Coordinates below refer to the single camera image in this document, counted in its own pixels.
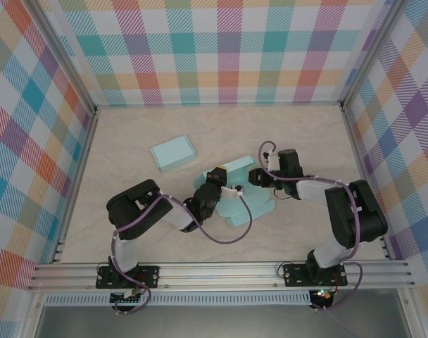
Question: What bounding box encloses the light teal paper box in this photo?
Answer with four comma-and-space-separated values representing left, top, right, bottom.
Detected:
149, 135, 196, 173
194, 156, 275, 227

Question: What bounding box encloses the small electronics board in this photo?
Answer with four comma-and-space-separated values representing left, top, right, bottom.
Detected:
311, 288, 335, 303
110, 291, 144, 306

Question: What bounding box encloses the grey metal base plate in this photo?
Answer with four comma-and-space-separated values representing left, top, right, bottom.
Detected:
34, 305, 412, 338

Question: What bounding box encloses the aluminium frame post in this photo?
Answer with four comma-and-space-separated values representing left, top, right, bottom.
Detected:
339, 0, 408, 110
23, 0, 99, 115

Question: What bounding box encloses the long aluminium mounting rail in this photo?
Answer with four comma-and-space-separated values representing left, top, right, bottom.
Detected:
27, 260, 415, 292

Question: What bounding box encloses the aluminium side floor rail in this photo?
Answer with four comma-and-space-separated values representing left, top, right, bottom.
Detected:
339, 105, 391, 261
51, 107, 99, 264

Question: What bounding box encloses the white slotted cable duct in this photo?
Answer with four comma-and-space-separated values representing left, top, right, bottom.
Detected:
44, 294, 313, 307

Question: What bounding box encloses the thin aluminium floor rail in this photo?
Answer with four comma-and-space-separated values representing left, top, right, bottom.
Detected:
94, 101, 344, 108

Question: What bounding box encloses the plaid patterned backdrop panel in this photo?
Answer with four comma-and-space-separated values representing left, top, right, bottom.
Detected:
34, 0, 401, 106
346, 0, 428, 338
0, 0, 95, 338

